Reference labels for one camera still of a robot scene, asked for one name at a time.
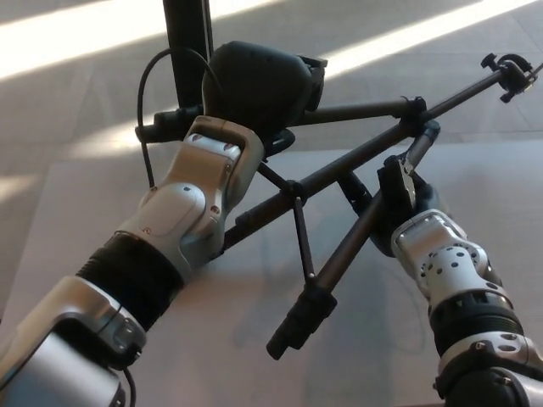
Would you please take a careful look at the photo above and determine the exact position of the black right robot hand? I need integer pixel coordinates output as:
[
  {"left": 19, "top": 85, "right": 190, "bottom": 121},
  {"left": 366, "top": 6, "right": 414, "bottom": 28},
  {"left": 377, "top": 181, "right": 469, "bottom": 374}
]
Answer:
[{"left": 339, "top": 153, "right": 451, "bottom": 258}]

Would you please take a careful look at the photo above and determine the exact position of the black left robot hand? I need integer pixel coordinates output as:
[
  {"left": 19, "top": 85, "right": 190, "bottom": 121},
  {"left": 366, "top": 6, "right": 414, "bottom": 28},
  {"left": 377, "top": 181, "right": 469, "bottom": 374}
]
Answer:
[{"left": 200, "top": 40, "right": 329, "bottom": 156}]

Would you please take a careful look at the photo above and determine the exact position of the black and brown camera tripod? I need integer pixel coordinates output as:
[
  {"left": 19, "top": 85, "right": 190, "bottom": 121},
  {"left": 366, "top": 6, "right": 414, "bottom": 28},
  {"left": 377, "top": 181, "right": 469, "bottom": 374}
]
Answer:
[{"left": 134, "top": 52, "right": 543, "bottom": 349}]

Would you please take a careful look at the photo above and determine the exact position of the black vertical post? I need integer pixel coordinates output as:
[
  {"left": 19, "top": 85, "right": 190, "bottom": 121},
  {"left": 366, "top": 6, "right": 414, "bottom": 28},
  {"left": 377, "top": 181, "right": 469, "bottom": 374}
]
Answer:
[{"left": 162, "top": 0, "right": 214, "bottom": 109}]

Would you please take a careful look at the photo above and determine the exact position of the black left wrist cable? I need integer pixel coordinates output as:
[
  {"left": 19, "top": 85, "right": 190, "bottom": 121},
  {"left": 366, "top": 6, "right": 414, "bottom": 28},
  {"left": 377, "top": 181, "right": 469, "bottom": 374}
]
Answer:
[{"left": 136, "top": 47, "right": 222, "bottom": 188}]

